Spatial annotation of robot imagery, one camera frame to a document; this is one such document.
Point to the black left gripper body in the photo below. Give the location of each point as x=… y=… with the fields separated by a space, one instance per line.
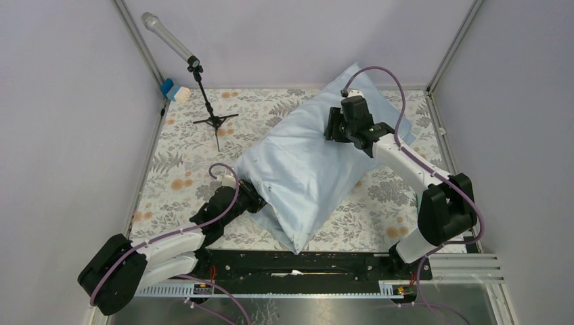
x=247 y=199

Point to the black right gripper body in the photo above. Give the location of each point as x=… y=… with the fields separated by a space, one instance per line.
x=338 y=130

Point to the light blue pillowcase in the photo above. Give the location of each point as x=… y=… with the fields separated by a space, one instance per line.
x=302 y=176

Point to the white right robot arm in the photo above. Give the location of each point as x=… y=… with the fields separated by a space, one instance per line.
x=445 y=201

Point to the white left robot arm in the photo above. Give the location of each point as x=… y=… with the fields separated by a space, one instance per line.
x=122 y=267

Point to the floral patterned bed sheet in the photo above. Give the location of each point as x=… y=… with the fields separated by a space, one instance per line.
x=379 y=210

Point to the black microphone tripod stand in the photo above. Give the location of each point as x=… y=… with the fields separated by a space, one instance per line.
x=212 y=120

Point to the silver microphone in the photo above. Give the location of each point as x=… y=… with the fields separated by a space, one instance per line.
x=154 y=25

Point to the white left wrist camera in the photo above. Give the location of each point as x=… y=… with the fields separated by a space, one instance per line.
x=229 y=180

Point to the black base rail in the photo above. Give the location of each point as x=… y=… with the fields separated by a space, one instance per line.
x=308 y=273

